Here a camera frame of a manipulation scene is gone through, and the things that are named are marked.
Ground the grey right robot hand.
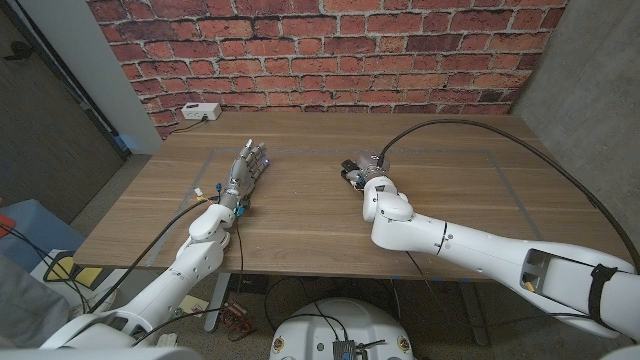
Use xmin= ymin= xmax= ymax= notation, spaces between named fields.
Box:
xmin=342 ymin=152 xmax=391 ymax=192

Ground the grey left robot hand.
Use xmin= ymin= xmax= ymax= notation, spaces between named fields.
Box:
xmin=218 ymin=139 xmax=271 ymax=211

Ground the black stapler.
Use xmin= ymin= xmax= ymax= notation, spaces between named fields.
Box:
xmin=340 ymin=158 xmax=366 ymax=191

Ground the white power strip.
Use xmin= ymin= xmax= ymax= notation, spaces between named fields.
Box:
xmin=180 ymin=102 xmax=223 ymax=122

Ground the red brick print backdrop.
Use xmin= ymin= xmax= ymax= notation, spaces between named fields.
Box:
xmin=87 ymin=0 xmax=571 ymax=140

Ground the yellow paper sheet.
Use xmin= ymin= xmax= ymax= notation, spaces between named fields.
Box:
xmin=174 ymin=293 xmax=210 ymax=319

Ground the white floor box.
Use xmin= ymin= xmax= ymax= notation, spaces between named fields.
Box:
xmin=29 ymin=248 xmax=131 ymax=311

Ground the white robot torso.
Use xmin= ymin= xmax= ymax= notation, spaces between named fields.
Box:
xmin=268 ymin=298 xmax=415 ymax=360

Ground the small grey torso module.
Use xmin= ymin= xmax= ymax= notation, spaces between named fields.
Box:
xmin=332 ymin=339 xmax=371 ymax=360

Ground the yellow and black floor item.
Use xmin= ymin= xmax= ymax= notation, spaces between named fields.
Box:
xmin=42 ymin=249 xmax=104 ymax=290

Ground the dark grey door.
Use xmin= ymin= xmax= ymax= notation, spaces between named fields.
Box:
xmin=0 ymin=4 xmax=126 ymax=224

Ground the grey fabric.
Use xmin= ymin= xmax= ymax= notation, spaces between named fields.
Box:
xmin=0 ymin=254 xmax=71 ymax=349

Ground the black power strip cord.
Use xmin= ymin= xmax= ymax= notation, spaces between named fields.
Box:
xmin=169 ymin=117 xmax=209 ymax=135

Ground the thin black left wrist cable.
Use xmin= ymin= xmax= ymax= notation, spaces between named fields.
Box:
xmin=129 ymin=214 xmax=246 ymax=346

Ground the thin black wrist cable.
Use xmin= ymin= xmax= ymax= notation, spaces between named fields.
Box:
xmin=404 ymin=249 xmax=591 ymax=331
xmin=129 ymin=214 xmax=246 ymax=346

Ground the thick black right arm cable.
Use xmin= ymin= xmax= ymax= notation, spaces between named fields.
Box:
xmin=377 ymin=118 xmax=640 ymax=274

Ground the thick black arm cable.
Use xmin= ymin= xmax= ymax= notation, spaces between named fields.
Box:
xmin=87 ymin=195 xmax=221 ymax=314
xmin=377 ymin=118 xmax=640 ymax=274

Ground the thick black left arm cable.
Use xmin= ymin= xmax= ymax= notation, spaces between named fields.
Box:
xmin=87 ymin=195 xmax=221 ymax=314

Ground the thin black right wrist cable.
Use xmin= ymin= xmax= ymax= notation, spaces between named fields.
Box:
xmin=404 ymin=249 xmax=591 ymax=331

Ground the red wire bundle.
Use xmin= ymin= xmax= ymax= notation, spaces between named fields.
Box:
xmin=218 ymin=298 xmax=254 ymax=337

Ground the black torso cable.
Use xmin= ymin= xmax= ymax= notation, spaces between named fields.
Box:
xmin=263 ymin=275 xmax=351 ymax=344

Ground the black door handle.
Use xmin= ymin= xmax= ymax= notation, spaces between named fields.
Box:
xmin=3 ymin=40 xmax=35 ymax=62

